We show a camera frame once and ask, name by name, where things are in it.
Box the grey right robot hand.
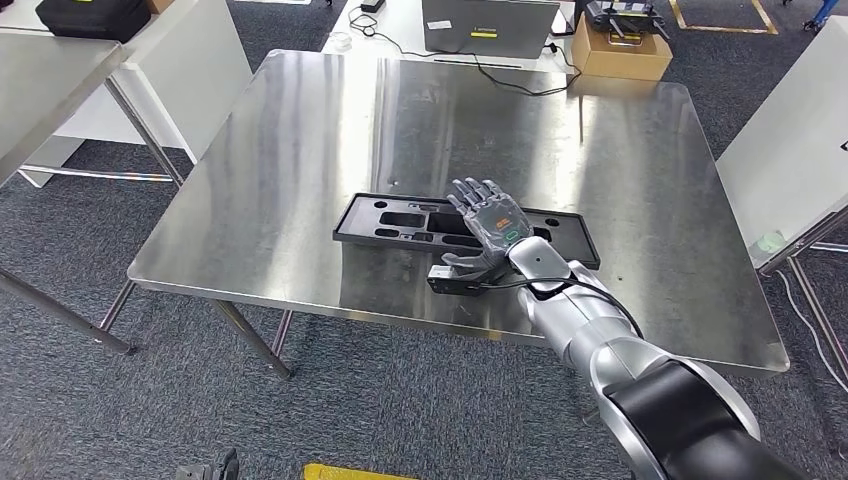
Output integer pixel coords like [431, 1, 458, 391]
[441, 177, 535, 283]

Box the long black plastic car part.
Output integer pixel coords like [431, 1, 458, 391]
[332, 192, 602, 271]

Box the steel workbench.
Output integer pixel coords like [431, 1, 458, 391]
[127, 49, 791, 382]

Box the grey flat panel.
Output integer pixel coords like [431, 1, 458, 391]
[421, 0, 561, 61]

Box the brown cardboard box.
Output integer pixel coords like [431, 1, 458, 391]
[570, 13, 674, 83]

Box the white desk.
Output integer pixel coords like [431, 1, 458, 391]
[321, 0, 578, 75]

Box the black remote controller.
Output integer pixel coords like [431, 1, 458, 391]
[584, 0, 672, 41]

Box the pale green tape roll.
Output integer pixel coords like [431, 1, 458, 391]
[755, 230, 788, 258]

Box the steel table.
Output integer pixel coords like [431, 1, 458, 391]
[0, 26, 185, 356]
[715, 16, 848, 379]

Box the white cabinet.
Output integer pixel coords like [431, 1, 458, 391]
[16, 0, 253, 190]

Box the black carrying case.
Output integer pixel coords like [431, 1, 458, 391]
[34, 0, 152, 44]

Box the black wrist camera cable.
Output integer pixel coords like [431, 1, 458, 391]
[480, 276, 645, 339]

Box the white floor cable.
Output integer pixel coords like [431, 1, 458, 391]
[775, 270, 848, 395]

